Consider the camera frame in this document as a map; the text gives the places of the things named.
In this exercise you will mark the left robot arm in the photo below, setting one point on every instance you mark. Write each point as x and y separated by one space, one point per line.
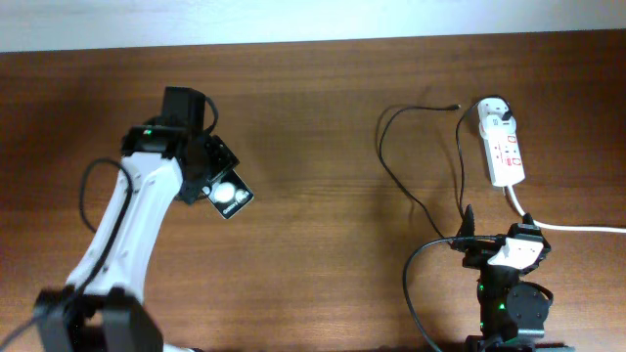
172 156

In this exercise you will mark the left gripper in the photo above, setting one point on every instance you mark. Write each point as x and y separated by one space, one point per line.
224 157

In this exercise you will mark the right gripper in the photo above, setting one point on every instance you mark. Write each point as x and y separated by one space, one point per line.
480 250

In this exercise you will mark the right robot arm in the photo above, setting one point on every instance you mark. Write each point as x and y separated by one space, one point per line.
512 311

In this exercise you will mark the white charger plug adapter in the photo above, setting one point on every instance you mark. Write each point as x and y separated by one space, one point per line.
495 118

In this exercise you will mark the white power strip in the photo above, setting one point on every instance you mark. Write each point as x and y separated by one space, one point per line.
503 157

